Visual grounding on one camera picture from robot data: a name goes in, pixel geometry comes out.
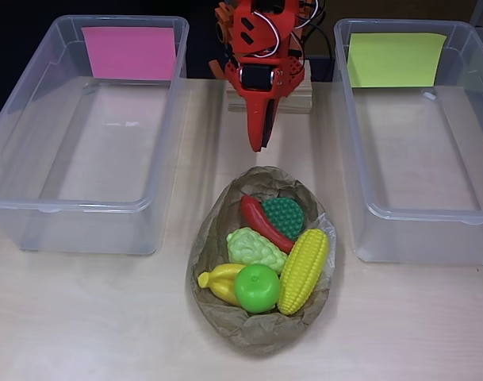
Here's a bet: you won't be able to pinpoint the dark green bumpy toy vegetable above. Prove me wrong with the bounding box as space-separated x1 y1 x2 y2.
261 197 305 241

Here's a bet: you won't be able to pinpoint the red toy chili pepper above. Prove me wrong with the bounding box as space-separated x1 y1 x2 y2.
240 194 296 255

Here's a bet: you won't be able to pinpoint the light green toy grapes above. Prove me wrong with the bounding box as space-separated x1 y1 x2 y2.
226 226 289 275

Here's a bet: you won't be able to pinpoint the yellow toy corn cob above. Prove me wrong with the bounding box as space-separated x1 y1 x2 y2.
276 229 330 317

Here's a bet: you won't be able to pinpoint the yellow toy banana bunch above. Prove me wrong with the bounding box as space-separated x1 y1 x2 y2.
197 263 248 307

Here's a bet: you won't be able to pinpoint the green toy apple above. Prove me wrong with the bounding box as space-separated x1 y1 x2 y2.
235 264 281 314

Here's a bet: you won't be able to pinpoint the clear plastic bin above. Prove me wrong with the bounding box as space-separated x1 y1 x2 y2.
0 14 190 257
332 17 483 267

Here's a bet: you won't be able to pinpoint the wooden base block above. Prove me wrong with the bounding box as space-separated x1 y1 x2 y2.
226 59 313 114

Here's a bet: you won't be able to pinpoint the yellow paper note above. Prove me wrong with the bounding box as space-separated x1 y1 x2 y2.
346 32 448 88

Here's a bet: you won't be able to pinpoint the pink paper note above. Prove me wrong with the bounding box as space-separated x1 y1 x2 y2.
81 26 178 82

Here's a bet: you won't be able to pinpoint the crumpled brown paper bag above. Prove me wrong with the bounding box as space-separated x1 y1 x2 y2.
185 165 339 358

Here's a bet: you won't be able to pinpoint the white gripper servo cable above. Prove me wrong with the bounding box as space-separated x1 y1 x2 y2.
251 10 285 55

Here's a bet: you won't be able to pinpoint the black cable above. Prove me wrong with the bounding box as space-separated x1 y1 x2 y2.
294 7 333 60

